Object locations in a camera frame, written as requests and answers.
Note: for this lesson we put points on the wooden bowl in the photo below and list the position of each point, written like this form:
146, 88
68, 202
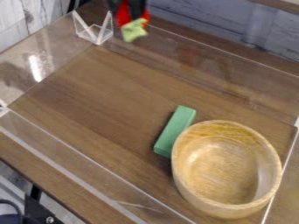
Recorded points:
226, 168

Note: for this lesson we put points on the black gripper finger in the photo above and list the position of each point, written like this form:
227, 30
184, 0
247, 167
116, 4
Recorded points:
138, 9
114, 4

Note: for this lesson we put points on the black table leg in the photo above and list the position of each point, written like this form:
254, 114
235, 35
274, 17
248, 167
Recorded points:
36, 193

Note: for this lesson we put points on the clear acrylic tray wall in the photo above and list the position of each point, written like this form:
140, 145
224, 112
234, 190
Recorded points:
87, 152

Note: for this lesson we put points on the green rectangular block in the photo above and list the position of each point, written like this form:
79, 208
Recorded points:
178, 123

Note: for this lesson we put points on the red plush fruit green leaf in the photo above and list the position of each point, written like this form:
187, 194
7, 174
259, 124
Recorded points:
132, 28

